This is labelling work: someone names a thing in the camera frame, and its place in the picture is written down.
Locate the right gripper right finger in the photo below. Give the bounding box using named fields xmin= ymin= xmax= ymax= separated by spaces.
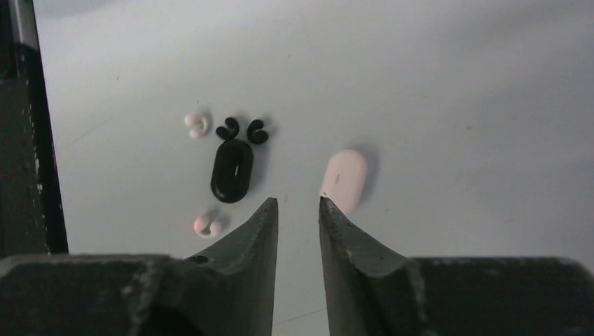
xmin=319 ymin=197 xmax=593 ymax=335

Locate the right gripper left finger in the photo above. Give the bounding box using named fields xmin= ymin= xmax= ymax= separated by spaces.
xmin=1 ymin=198 xmax=278 ymax=335

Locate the black earbud charging case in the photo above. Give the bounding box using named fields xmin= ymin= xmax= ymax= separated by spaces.
xmin=210 ymin=139 xmax=254 ymax=204

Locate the black earbud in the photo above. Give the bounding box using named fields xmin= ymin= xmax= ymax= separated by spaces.
xmin=215 ymin=117 xmax=240 ymax=141
xmin=247 ymin=119 xmax=269 ymax=145

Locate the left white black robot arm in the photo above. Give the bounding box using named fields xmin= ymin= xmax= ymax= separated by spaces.
xmin=1 ymin=1 xmax=68 ymax=258

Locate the white earbud charging case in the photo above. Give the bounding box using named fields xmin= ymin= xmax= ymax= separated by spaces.
xmin=319 ymin=149 xmax=368 ymax=214

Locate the white earbud right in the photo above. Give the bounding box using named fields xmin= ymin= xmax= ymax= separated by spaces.
xmin=193 ymin=211 xmax=223 ymax=239

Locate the white earbud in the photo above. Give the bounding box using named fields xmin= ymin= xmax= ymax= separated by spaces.
xmin=193 ymin=211 xmax=223 ymax=239
xmin=184 ymin=113 xmax=210 ymax=139

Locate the white earbud left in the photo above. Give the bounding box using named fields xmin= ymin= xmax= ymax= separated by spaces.
xmin=184 ymin=113 xmax=210 ymax=139

